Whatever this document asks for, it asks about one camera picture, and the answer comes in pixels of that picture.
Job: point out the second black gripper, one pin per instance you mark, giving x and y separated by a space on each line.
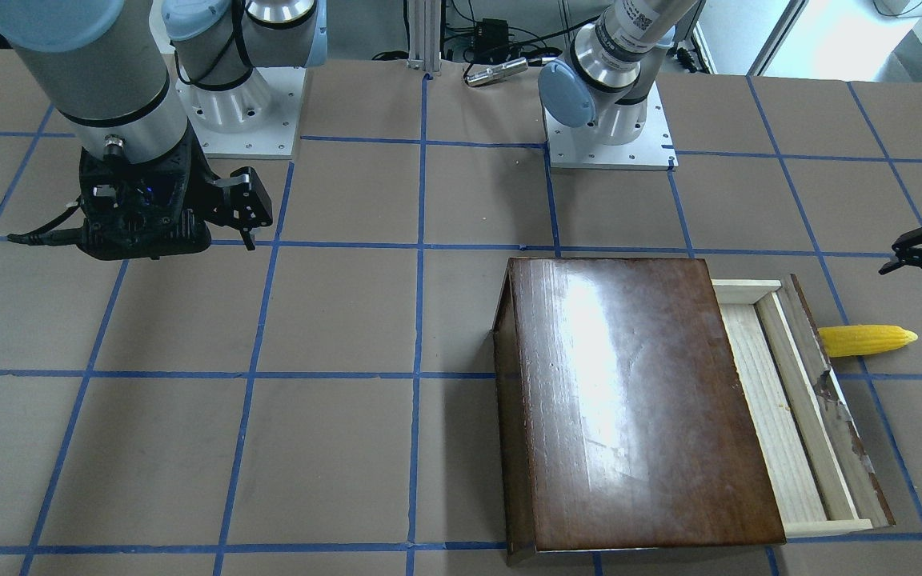
238 200

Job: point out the dark wooden drawer box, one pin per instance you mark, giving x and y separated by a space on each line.
622 419

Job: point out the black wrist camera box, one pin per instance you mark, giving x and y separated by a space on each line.
145 210

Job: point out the yellow corn cob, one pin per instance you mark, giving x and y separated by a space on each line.
864 340

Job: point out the wooden drawer with white handle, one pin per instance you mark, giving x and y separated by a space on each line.
824 482

